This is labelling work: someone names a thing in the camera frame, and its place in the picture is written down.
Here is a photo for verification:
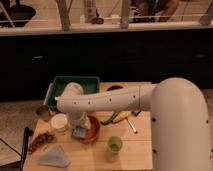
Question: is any dark cabinet counter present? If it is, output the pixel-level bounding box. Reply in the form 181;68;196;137
0;29;213;101

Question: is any blue sponge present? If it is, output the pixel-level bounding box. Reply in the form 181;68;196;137
73;126;87;139

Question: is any small metal cup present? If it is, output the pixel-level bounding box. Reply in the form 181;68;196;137
36;105;51;122

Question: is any black table side bracket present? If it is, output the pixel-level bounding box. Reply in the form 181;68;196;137
20;127;33;171

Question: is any yellow corn cob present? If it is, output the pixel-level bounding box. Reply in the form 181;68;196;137
113;111;131;123

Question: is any green cup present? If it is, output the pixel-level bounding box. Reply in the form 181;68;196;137
107;136;123;154

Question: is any white round container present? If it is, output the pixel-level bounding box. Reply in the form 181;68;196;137
50;113;68;132

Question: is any light blue cloth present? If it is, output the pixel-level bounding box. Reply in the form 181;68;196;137
38;145;71;168

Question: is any red grapes bunch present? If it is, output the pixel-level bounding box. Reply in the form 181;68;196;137
28;132;54;154

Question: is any red bowl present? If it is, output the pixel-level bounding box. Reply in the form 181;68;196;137
81;115;100;144

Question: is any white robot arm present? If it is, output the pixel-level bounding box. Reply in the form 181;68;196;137
56;77;213;171

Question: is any green plastic tray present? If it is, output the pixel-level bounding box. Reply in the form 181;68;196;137
44;76;99;111

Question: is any black scrub brush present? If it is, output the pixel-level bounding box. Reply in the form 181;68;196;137
132;111;142;117

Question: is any purple bowl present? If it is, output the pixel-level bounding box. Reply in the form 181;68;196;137
107;85;123;91

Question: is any green vegetable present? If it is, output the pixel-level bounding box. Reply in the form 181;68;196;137
100;112;120;125

